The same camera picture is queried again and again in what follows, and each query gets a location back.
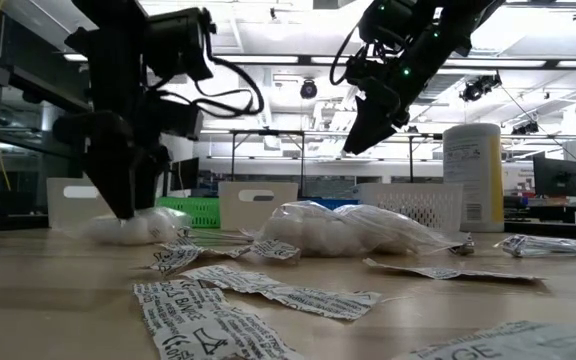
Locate black ceiling-mounted camera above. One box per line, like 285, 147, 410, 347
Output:
299, 78, 319, 100

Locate white plastic handled bin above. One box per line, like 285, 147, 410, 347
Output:
217, 181, 300, 233
46, 177, 119, 230

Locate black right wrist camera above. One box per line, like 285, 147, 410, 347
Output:
357, 0, 419, 49

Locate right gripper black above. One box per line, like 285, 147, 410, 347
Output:
343, 19, 469, 154

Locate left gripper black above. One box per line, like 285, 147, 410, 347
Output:
51, 74, 204, 220

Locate white perforated basket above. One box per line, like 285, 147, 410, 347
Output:
352, 182, 464, 234

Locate bagged metal nail clipper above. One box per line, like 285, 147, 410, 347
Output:
495, 233, 576, 259

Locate bare metal nail clipper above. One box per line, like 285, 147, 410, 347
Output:
183, 227, 258, 247
449, 233, 476, 257

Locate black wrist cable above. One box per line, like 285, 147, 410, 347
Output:
155, 54, 265, 119
328, 22, 372, 86

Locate black ceiling fixture cluster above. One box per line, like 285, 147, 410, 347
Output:
457, 73, 503, 104

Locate bagged white cotton balls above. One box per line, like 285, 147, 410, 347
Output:
335, 203, 471, 256
75, 205, 194, 246
259, 199, 369, 259

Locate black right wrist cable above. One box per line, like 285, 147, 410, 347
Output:
328, 22, 372, 86

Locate small black ceiling fixture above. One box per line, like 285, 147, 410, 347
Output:
511, 121, 542, 136

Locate green mesh basket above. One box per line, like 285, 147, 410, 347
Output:
155, 196, 222, 230

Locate blue mesh basket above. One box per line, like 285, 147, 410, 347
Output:
297, 197, 362, 211

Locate black frame background table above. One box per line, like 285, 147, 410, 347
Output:
228, 128, 307, 197

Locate dark cluttered background desk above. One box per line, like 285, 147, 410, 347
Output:
503, 195, 576, 236

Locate white wipes canister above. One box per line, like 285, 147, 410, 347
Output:
441, 122, 506, 234

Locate black computer monitor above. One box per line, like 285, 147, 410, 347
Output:
167, 157, 201, 194
532, 155, 576, 198

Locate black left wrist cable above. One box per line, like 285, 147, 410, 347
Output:
155, 54, 265, 119

